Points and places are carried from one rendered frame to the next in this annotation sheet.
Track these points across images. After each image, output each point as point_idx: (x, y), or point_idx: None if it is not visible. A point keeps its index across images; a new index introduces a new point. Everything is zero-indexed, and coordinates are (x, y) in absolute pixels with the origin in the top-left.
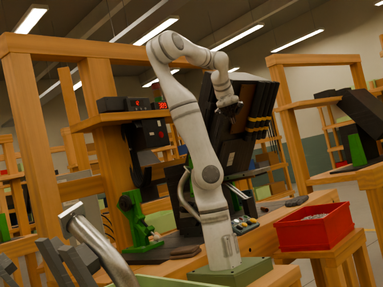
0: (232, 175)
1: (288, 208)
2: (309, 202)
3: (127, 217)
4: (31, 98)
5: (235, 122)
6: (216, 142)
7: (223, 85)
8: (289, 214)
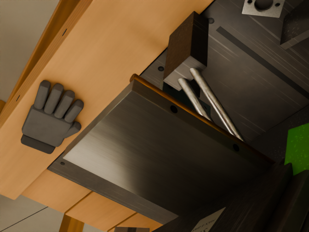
0: (217, 141)
1: (76, 75)
2: (21, 99)
3: None
4: None
5: (116, 228)
6: None
7: None
8: (78, 17)
